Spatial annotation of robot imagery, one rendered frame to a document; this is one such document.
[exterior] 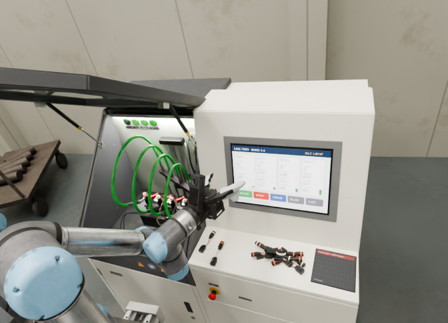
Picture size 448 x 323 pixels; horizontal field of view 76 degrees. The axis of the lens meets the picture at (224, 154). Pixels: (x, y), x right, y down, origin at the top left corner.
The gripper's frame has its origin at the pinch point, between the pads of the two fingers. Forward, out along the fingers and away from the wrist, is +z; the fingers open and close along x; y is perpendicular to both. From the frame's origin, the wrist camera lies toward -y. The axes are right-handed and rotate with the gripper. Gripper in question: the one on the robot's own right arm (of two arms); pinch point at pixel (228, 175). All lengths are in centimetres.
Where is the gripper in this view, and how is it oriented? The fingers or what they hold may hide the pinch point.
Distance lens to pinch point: 98.8
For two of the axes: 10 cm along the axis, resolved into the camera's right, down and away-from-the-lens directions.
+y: 2.6, 8.4, 4.7
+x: 7.3, 1.5, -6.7
